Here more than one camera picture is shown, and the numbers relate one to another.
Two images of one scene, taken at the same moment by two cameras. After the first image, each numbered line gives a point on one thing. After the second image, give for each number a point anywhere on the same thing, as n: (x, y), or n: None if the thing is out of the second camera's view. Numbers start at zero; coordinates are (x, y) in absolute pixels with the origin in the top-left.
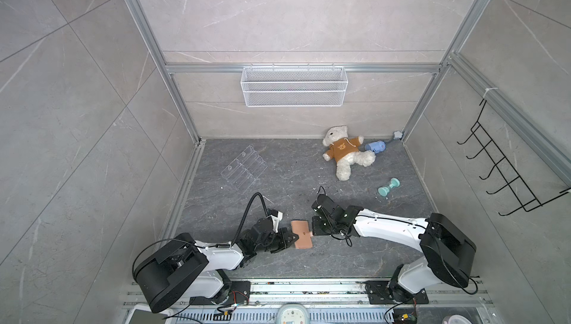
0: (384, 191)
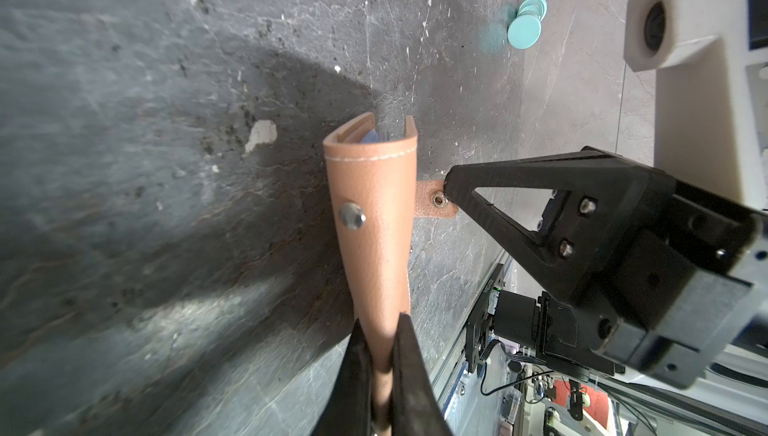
0: (525, 27)
